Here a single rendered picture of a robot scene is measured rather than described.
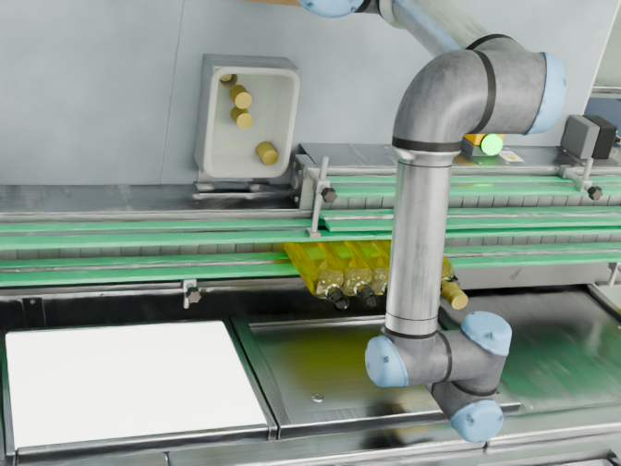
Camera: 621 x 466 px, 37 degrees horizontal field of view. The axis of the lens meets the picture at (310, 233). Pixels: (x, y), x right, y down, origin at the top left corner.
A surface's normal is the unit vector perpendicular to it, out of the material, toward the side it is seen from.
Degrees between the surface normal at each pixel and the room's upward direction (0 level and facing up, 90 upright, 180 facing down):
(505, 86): 27
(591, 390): 90
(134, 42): 0
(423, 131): 40
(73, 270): 90
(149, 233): 90
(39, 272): 90
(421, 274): 18
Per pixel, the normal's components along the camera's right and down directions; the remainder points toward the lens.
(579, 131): -0.94, 0.02
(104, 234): 0.15, -0.88
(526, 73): 0.34, -0.33
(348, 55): 0.32, 0.47
